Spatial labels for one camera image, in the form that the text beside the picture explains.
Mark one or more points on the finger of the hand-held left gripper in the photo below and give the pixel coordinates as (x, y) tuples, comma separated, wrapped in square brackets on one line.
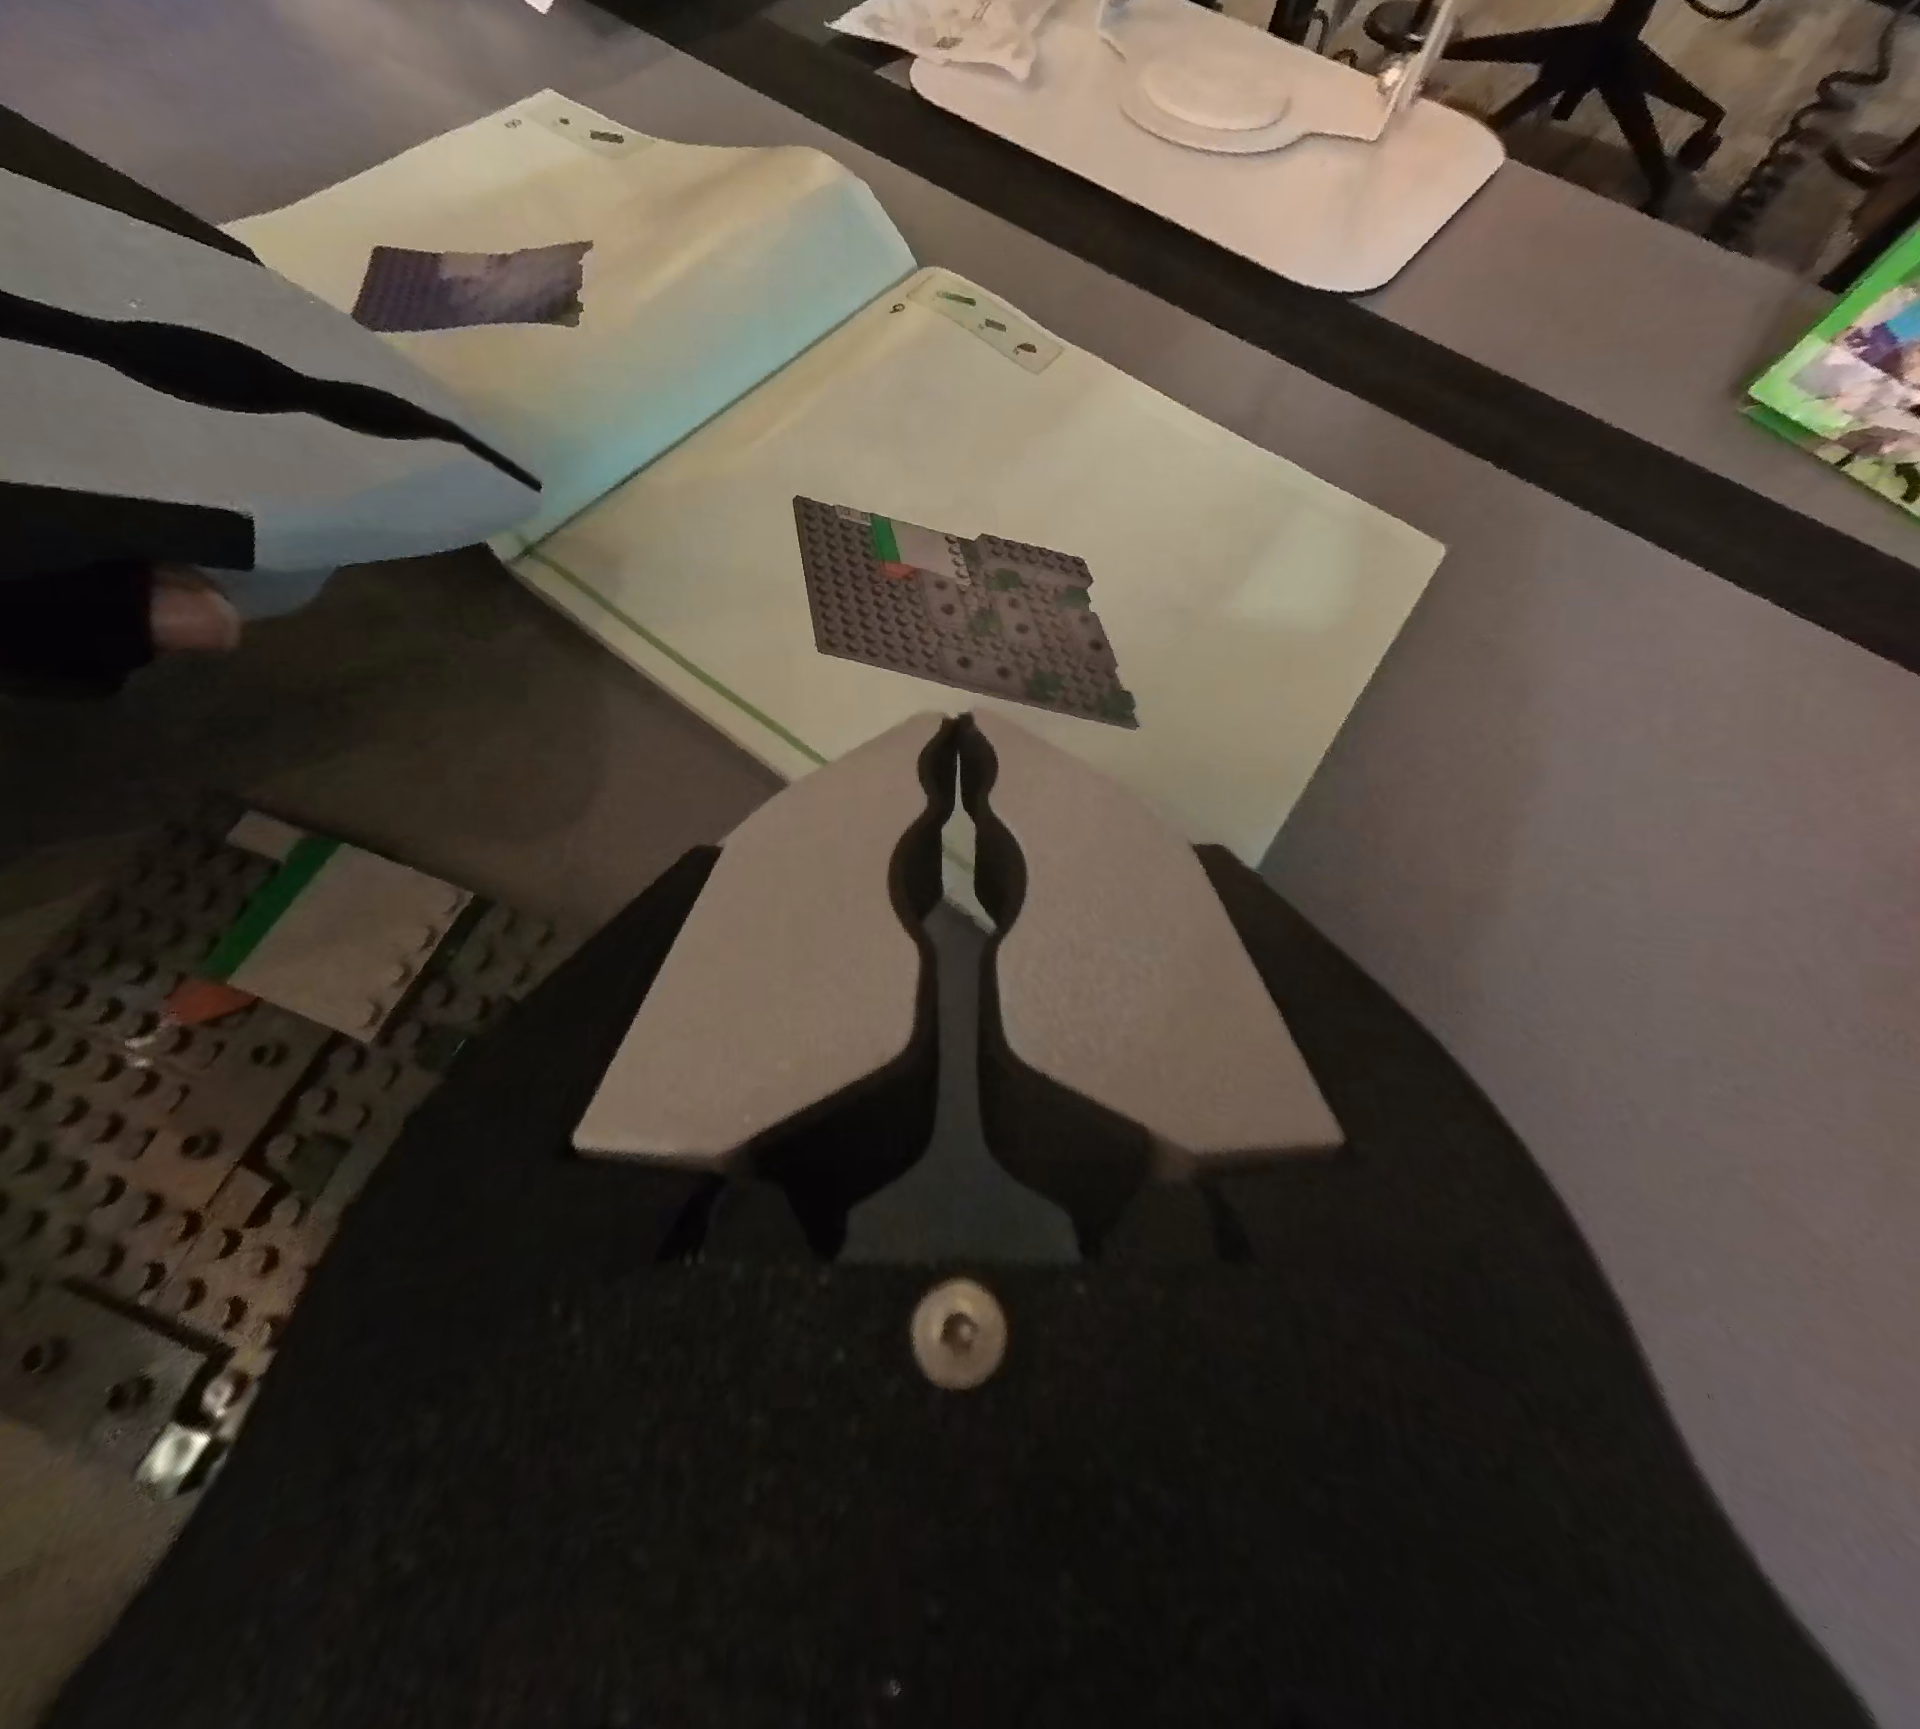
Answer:
[(300, 484), (179, 272)]

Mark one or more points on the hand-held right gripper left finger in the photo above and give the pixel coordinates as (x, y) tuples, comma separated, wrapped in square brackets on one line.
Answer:
[(780, 993)]

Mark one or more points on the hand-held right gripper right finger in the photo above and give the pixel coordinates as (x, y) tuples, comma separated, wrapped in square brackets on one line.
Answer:
[(1172, 993)]

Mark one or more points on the small orange brick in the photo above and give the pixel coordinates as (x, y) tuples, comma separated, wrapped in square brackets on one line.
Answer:
[(212, 1006)]

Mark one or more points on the grey studded baseplate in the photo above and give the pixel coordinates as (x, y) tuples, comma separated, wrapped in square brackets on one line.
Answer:
[(90, 1129)]

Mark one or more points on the person's left hand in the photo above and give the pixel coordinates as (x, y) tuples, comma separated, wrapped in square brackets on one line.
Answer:
[(193, 617)]

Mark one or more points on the green flat brick plate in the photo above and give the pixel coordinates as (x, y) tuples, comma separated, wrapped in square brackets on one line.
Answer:
[(278, 913)]

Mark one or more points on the open instruction booklet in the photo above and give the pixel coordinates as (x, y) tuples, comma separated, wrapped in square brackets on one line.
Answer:
[(1125, 527)]

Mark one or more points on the dark grey brick plate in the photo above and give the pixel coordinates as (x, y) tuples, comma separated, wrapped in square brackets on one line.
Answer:
[(104, 1368), (257, 1105)]

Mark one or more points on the crumpled clear plastic bag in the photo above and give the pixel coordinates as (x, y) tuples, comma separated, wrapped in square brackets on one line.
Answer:
[(961, 12)]

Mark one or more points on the white lamp base stand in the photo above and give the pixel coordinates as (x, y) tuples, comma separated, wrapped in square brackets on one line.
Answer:
[(1351, 183)]

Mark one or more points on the green printed box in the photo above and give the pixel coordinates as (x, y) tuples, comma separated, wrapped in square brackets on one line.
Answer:
[(1852, 378)]

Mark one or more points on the black office chair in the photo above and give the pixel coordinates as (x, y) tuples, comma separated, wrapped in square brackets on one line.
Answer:
[(1621, 66)]

